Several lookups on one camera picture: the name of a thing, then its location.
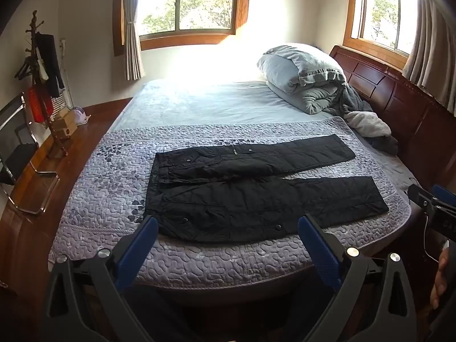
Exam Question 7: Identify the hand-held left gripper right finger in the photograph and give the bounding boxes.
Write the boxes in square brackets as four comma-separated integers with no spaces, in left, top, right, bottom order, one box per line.
[297,214,420,342]

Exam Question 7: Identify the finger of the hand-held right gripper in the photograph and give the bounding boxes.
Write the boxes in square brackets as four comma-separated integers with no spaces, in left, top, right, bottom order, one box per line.
[407,184,434,209]

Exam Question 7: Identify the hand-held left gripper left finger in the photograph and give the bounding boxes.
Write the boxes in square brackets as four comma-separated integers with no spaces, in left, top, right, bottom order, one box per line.
[41,215,159,342]

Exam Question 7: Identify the black quilted pants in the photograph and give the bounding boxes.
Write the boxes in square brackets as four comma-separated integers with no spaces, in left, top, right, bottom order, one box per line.
[144,133,390,245]

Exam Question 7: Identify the person's right hand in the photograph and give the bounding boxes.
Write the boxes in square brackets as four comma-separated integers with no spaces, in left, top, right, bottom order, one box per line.
[430,247,451,310]

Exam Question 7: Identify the grey quilted bedspread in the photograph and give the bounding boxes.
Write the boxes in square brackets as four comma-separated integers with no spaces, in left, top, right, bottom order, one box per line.
[48,116,414,291]

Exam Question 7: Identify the white fleece cloth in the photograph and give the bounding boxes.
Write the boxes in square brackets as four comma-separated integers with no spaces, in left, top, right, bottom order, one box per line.
[344,111,392,138]

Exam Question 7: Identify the dark wooden headboard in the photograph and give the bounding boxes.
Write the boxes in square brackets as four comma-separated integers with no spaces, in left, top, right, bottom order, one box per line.
[328,45,456,200]

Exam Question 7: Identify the dark grey fleece blanket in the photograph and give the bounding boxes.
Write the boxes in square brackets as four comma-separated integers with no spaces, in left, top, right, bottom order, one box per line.
[341,82,400,156]

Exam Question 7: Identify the cardboard box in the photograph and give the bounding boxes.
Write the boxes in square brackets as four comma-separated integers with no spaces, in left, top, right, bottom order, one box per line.
[50,114,78,140]

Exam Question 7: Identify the wooden coat rack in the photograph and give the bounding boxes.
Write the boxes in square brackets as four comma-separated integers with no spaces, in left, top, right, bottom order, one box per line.
[14,10,72,160]

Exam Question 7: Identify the small white appliance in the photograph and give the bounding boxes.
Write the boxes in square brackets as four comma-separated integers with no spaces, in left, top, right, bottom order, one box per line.
[73,109,92,126]

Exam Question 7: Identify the grey folded duvet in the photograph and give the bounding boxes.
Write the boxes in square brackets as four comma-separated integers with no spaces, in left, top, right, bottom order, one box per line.
[266,78,349,115]

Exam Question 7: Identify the black office chair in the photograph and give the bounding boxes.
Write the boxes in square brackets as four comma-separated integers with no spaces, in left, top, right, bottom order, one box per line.
[0,93,60,215]

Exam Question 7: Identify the bed with light grey sheet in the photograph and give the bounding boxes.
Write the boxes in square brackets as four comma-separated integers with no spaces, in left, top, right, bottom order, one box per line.
[114,78,410,200]

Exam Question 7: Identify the small wooden framed window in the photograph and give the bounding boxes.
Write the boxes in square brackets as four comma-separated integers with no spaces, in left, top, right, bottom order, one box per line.
[344,0,422,58]

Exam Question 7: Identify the red hanging cloth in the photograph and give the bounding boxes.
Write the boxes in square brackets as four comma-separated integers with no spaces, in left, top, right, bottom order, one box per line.
[28,85,54,124]

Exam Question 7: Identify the light blue pillow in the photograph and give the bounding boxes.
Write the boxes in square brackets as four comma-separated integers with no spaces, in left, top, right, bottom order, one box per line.
[256,44,347,88]

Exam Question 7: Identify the black hanging garment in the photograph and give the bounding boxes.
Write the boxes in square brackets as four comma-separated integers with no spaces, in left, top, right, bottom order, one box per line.
[35,33,65,98]

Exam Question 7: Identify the large wooden framed window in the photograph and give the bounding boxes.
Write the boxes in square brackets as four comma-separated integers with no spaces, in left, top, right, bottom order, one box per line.
[113,0,252,56]

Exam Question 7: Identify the white wire rack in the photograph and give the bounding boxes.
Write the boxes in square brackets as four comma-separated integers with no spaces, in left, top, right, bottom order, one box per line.
[50,88,74,115]

